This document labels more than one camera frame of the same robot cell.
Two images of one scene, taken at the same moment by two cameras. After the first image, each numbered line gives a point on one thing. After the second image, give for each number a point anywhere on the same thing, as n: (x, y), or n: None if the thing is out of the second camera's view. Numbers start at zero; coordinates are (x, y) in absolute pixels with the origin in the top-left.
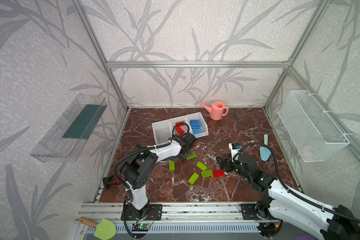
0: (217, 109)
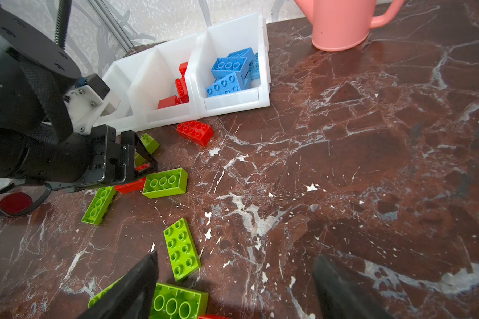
0: (341, 25)
